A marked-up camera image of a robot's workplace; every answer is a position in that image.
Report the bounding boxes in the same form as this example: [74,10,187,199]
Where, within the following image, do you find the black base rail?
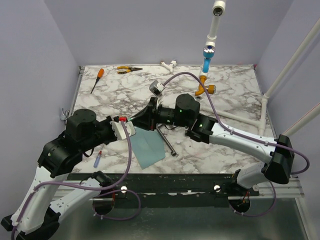
[67,172,261,208]

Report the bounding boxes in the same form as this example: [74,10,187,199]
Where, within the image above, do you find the blue tap valve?
[202,45,215,74]

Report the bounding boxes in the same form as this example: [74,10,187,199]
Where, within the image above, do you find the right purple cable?
[163,71,311,218]

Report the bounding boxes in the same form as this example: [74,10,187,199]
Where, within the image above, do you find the orange brass tap valve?
[194,75,217,97]

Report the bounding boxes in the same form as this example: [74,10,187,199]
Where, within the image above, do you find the white pipe tee fitting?
[160,60,177,74]

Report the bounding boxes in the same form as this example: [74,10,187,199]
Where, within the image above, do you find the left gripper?
[81,113,121,151]

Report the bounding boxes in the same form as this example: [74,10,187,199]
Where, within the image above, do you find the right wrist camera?
[149,80,166,97]

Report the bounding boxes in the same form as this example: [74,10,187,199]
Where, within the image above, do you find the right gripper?
[131,97,190,131]

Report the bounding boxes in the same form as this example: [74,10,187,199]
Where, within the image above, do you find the black metal T bar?
[156,124,179,157]

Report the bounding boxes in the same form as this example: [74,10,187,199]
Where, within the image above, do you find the white PVC pipe assembly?
[199,0,320,136]

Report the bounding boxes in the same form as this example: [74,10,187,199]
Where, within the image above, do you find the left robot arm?
[1,109,117,240]

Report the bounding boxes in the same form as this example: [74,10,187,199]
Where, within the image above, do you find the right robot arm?
[131,93,294,196]

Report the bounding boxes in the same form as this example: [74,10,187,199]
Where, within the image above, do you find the metal wall hook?
[59,108,70,121]

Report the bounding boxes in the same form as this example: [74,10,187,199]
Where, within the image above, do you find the yellow handled pliers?
[116,66,143,75]

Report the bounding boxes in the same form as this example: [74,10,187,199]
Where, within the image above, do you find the orange handled screwdriver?
[90,68,104,94]

